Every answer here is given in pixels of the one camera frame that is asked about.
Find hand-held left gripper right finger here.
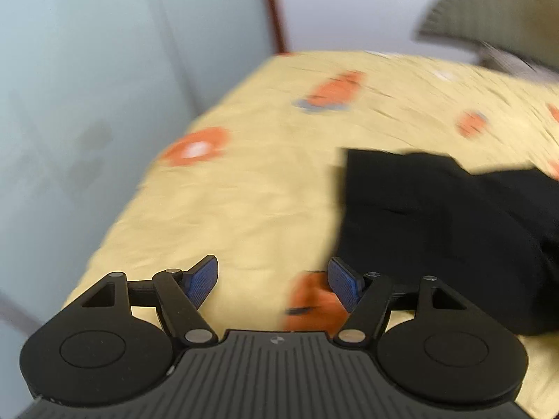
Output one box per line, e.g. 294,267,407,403
327,257,481,346

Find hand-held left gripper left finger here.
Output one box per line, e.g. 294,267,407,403
65,254,220,346

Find yellow printed bedsheet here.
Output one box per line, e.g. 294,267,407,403
63,50,559,419

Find reddish brown wooden frame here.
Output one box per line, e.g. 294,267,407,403
260,0,292,55

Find grey checkered pillow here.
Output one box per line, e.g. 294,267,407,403
476,44,559,84

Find pale blue wardrobe door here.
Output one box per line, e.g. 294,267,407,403
0,0,280,419

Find black pants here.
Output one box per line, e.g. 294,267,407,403
334,147,559,337

